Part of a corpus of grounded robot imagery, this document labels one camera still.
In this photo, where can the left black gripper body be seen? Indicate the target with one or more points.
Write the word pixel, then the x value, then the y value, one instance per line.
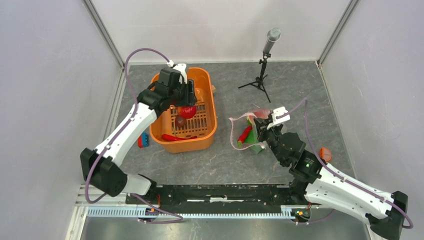
pixel 184 95

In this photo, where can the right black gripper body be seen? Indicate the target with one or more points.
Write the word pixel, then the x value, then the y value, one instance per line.
pixel 271 136

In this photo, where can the clear polka dot zip bag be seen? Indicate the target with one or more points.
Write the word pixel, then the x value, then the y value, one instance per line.
pixel 238 124

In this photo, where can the green toy bok choy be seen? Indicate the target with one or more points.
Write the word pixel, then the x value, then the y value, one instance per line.
pixel 252 143

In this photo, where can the red toy tomato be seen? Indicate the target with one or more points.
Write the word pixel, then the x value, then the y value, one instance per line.
pixel 187 112

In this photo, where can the red toy chili pepper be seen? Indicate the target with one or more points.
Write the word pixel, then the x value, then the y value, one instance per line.
pixel 244 135

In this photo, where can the orange plastic basket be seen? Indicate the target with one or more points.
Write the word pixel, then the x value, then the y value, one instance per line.
pixel 203 124

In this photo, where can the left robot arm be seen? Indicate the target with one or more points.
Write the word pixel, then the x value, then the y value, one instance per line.
pixel 101 166

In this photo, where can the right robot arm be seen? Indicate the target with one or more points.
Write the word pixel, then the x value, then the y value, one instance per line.
pixel 318 182

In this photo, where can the dark purple toy plum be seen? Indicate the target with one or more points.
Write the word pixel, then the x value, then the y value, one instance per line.
pixel 180 122

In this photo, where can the black tripod stand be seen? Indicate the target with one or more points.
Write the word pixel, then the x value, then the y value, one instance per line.
pixel 258 83

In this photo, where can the blue red toy block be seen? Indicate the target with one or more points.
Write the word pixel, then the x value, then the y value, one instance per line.
pixel 143 140

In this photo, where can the silver microphone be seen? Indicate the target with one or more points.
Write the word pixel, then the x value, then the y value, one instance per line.
pixel 273 35

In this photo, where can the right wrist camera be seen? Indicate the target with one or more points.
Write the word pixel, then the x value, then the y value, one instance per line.
pixel 278 117

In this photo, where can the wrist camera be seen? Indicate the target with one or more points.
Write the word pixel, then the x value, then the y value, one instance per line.
pixel 278 117
pixel 181 68

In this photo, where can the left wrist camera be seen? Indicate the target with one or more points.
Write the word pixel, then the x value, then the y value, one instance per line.
pixel 181 68

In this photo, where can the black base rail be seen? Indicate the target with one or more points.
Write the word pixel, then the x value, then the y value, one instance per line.
pixel 224 198

